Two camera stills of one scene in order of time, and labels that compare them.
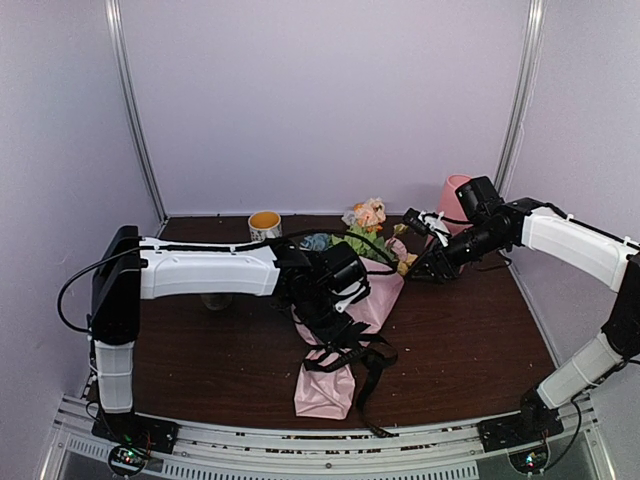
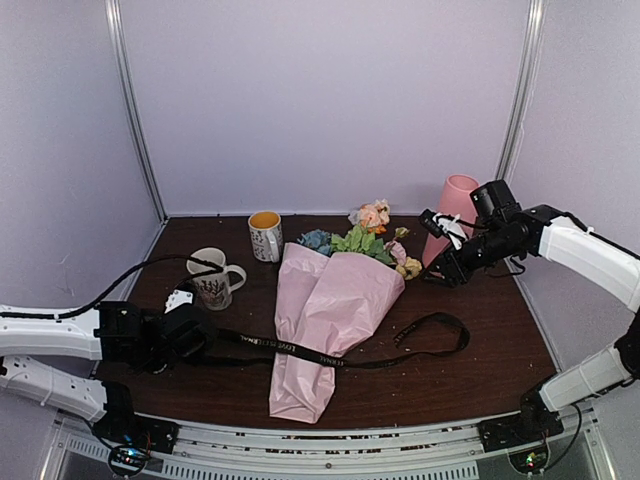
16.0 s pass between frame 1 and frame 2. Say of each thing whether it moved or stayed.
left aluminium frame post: stayed
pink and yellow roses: stayed
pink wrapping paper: moved
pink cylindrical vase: stayed
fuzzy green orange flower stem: stayed
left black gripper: moved
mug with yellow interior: stayed
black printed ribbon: moved
